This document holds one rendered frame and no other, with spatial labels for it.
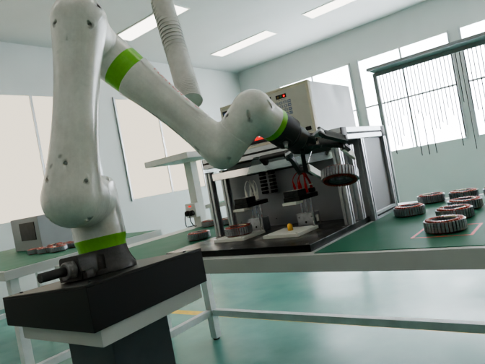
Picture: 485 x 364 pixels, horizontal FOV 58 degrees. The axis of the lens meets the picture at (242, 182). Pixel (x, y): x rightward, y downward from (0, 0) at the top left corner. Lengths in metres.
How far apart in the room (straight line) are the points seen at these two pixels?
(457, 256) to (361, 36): 7.50
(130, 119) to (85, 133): 6.34
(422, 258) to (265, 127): 0.50
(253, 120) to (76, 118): 0.41
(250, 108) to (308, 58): 7.82
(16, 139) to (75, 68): 5.27
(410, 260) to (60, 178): 0.84
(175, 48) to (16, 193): 3.60
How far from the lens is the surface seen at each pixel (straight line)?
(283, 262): 1.34
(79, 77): 1.03
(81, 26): 1.06
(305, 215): 1.70
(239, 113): 1.10
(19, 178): 6.20
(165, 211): 7.48
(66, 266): 1.10
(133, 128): 7.32
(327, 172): 1.30
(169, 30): 3.23
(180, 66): 3.07
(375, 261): 1.20
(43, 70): 6.76
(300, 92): 1.69
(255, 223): 1.84
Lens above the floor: 1.00
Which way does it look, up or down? level
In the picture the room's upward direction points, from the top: 11 degrees counter-clockwise
